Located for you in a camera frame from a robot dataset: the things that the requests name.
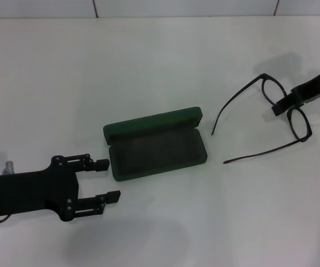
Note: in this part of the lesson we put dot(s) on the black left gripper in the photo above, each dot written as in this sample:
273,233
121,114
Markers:
35,192

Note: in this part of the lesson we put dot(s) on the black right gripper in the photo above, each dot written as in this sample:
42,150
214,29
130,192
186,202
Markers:
310,89

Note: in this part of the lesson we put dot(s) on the black glasses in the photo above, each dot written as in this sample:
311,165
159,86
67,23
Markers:
305,136

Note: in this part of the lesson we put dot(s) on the green glasses case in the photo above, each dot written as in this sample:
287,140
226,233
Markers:
160,155

